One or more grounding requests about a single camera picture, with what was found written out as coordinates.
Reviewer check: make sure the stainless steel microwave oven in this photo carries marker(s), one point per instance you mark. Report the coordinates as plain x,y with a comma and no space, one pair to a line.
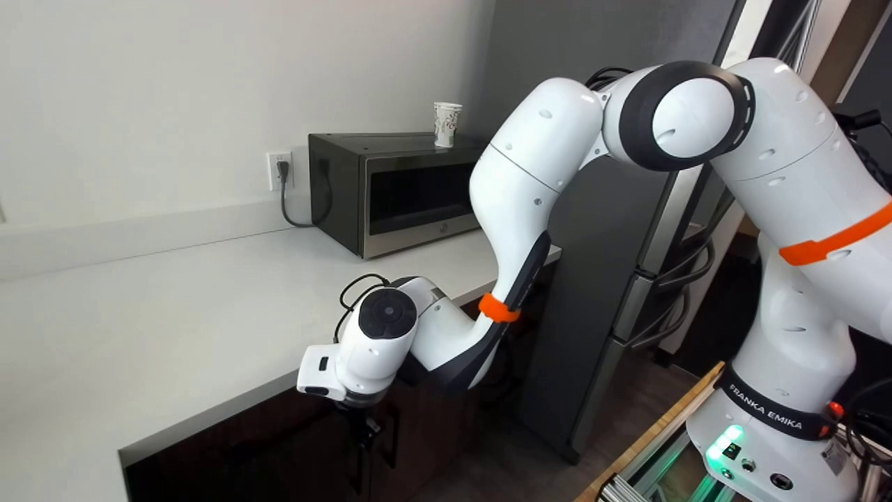
399,196

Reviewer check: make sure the light wooden table edge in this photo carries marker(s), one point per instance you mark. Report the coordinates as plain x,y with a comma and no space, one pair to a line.
650,432

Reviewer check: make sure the printed paper cup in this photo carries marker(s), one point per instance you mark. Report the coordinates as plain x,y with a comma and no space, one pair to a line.
448,125

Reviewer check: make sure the grey steel refrigerator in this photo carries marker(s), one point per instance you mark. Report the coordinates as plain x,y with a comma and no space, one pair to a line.
594,306

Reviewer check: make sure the aluminium table frame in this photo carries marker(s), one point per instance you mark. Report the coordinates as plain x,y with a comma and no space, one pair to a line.
669,474

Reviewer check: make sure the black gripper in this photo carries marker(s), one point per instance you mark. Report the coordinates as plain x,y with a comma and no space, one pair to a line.
373,412

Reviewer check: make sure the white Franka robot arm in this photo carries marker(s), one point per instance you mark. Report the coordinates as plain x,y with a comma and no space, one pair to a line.
540,168

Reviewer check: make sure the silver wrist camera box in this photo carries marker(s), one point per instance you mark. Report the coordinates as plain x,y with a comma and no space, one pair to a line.
321,369

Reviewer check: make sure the white wall power outlet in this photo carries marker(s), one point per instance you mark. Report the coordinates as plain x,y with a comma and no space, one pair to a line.
279,170

